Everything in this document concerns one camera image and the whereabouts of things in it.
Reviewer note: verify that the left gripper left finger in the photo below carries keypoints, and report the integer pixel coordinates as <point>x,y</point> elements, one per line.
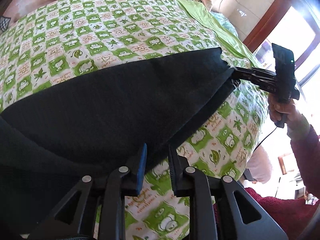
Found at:
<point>138,169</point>

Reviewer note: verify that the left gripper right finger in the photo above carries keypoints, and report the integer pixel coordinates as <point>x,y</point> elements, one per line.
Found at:
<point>177,165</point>

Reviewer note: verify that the black pants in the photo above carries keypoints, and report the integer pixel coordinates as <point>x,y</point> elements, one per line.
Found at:
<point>93,123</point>

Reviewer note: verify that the right forearm maroon sleeve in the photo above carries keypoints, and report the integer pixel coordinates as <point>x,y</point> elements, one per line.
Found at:
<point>305,146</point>

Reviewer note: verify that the person right hand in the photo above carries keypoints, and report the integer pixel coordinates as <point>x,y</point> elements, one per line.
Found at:
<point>278,110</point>

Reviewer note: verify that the light green sheet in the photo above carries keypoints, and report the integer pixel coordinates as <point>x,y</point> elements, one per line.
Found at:
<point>200,13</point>

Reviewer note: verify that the dark red fuzzy cloth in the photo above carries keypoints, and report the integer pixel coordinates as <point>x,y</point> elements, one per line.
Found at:
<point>293,215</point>

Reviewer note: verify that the green checkered frog bedsheet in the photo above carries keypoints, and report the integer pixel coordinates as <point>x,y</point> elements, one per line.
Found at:
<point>69,38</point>

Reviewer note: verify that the brown wooden door frame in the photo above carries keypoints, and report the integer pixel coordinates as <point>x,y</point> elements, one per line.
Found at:
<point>289,24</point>

